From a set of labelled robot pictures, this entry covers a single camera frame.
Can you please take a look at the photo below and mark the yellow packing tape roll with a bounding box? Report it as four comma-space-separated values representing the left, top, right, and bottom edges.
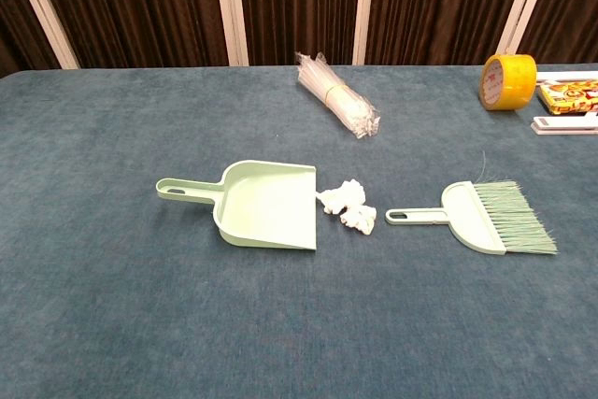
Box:
480, 53, 537, 112

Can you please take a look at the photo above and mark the white paper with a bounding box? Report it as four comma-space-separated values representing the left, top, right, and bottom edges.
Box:
315, 178, 377, 235

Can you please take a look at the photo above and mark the yellow red snack box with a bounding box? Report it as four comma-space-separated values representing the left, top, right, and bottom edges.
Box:
536, 79, 598, 118

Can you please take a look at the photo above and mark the white partition frame post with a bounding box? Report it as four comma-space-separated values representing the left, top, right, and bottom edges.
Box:
5, 0, 79, 70
495, 0, 560, 60
212, 0, 249, 67
351, 0, 377, 66

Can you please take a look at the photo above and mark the white folding stand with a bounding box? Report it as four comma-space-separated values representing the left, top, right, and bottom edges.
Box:
530, 70, 598, 137

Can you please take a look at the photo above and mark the light green plastic dustpan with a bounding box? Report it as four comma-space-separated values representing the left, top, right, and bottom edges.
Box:
155, 159, 319, 252

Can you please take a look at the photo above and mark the bundle of clear wrapped straws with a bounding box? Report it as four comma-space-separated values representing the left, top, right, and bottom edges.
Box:
294, 50, 380, 141

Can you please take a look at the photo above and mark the blue table cloth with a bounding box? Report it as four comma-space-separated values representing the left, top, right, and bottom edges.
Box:
0, 64, 598, 399

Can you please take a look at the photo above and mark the light green hand broom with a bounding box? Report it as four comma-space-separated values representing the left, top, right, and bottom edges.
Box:
384, 138, 560, 258

